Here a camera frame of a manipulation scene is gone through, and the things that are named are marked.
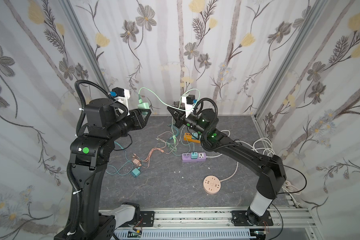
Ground white power strip cables bundle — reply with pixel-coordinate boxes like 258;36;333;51
205;129;302;208

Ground pink round power strip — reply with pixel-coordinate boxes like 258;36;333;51
203;175;221;195

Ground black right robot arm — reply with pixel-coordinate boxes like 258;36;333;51
167;106;287;225

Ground green charger plug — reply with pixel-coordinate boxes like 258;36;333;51
138;102;150;110

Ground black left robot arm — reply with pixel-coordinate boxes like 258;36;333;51
54;98;151;240

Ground light green charging cable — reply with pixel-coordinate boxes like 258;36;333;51
137;86;202;151

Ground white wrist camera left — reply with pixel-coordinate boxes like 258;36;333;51
110;87;131;108

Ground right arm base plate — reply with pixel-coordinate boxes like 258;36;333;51
231;211;274;227

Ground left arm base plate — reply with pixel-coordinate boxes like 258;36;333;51
133;211;155;228

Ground purple power strip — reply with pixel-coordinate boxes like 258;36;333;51
182;152;207;163

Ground black corrugated cable conduit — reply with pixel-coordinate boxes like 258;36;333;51
64;79;112;238

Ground orange power strip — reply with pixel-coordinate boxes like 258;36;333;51
184;133;201;144

